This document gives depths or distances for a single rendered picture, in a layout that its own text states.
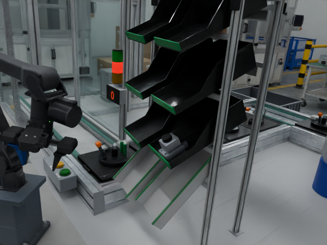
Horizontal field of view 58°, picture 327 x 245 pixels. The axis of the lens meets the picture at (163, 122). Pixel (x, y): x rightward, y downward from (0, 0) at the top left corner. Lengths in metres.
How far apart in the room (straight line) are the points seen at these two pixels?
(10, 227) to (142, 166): 0.45
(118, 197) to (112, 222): 0.11
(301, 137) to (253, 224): 0.92
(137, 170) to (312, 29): 11.62
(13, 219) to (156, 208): 0.43
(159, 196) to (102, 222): 0.27
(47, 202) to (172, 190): 0.54
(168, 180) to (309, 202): 0.70
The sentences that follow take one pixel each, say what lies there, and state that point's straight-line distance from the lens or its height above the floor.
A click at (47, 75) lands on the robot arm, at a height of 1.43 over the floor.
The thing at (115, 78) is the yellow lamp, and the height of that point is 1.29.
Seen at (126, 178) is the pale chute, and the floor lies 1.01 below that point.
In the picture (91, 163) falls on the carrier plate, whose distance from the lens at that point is 1.30.
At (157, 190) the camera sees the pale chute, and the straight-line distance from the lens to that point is 1.00.
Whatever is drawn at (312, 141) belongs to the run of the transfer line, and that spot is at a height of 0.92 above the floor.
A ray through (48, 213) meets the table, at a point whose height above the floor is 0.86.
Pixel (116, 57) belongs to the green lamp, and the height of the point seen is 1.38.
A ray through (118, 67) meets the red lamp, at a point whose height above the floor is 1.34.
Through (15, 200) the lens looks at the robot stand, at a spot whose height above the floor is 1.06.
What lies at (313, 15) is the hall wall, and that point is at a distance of 12.46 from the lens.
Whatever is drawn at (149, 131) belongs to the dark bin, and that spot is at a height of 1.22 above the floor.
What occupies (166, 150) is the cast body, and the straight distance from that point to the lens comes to 0.82.
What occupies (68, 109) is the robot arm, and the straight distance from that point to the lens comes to 0.74.
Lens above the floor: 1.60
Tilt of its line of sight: 21 degrees down
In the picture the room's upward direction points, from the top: 4 degrees clockwise
